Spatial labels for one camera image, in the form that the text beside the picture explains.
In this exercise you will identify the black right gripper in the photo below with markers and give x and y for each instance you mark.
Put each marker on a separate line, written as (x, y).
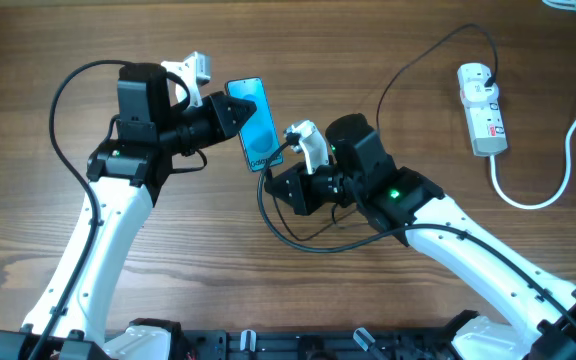
(303, 189)

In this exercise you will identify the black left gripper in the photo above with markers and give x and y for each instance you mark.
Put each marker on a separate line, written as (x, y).
(216, 107)

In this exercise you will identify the blue Galaxy smartphone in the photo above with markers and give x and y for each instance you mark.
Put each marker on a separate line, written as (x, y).
(258, 137)

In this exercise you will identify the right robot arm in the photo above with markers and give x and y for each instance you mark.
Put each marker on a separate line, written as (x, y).
(348, 165)

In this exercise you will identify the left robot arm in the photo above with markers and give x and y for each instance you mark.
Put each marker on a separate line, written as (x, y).
(161, 115)

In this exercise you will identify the white USB charger plug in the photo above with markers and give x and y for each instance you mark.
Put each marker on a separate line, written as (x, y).
(476, 94)

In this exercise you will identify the white power strip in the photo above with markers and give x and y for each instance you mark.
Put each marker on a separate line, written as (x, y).
(485, 125)

